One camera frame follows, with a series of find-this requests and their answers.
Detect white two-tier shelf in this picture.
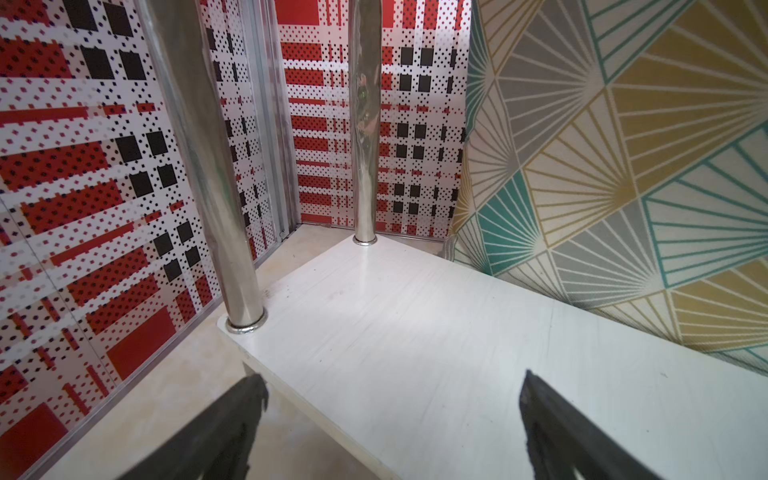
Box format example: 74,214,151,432
137,1,767,479

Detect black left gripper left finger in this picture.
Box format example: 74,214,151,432
121,374,269,479

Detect geometric patterned pillow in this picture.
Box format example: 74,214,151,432
446,0,767,374

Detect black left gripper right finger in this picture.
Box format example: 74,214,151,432
519,370,658,479

